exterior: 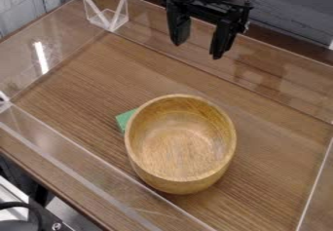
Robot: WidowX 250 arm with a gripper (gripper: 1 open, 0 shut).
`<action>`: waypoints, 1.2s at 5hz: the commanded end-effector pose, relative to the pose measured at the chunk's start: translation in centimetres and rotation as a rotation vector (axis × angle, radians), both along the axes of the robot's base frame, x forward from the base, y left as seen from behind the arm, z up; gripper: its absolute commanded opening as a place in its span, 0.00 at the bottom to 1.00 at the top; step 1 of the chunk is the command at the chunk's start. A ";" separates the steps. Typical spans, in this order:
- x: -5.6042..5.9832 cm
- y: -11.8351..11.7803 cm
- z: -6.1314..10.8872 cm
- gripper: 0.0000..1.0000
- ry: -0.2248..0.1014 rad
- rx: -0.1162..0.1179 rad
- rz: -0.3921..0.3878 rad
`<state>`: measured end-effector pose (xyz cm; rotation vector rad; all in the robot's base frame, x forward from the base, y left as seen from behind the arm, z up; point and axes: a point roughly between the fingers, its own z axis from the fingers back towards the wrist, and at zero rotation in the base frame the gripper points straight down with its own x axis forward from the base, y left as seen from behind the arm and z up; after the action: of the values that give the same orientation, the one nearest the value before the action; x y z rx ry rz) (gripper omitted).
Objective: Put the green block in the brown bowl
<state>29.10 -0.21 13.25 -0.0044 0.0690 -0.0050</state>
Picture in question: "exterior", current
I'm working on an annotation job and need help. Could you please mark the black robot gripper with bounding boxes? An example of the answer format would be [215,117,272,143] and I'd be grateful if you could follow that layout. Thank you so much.
[164,0,253,59]

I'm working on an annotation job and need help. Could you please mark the green foam block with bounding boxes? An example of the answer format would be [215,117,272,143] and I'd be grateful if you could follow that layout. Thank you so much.
[116,109,136,133]

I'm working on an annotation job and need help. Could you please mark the brown wooden bowl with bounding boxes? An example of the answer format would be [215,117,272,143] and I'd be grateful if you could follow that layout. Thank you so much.
[124,94,237,195]

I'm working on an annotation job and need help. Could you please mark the clear acrylic corner bracket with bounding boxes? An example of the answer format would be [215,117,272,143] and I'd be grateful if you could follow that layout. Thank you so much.
[83,0,129,32]

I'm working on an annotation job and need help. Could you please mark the black cable near floor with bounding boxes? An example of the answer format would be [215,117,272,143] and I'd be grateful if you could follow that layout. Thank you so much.
[0,201,44,231]

